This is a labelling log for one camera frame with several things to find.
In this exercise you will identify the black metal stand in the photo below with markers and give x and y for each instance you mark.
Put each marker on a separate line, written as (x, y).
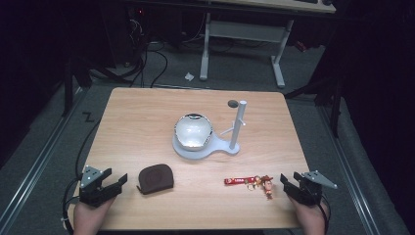
(68, 88)
(336, 104)

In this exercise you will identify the metal floor rail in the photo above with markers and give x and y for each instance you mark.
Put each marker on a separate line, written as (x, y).
(39, 164)
(350, 182)

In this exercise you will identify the person's left hand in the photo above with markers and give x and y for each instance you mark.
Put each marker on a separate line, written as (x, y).
(88, 218)

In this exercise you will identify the dark round table grommet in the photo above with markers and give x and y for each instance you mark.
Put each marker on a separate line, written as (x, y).
(232, 103)

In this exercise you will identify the white stand with pegs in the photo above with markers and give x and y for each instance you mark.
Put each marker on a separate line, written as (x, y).
(235, 130)

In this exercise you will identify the white-framed desk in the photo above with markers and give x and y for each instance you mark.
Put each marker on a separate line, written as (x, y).
(243, 31)

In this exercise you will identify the crumpled white paper scrap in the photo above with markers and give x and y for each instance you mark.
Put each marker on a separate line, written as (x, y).
(189, 76)

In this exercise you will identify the person's right hand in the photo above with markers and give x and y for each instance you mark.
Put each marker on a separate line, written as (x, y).
(311, 220)

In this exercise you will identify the brown pouch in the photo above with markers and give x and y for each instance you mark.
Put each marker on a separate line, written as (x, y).
(156, 178)

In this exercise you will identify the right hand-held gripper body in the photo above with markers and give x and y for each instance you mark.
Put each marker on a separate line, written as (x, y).
(308, 192)

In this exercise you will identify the shiny silver bowl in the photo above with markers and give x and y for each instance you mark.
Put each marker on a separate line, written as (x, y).
(193, 132)

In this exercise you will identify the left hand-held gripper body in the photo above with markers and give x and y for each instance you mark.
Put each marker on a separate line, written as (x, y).
(93, 194)

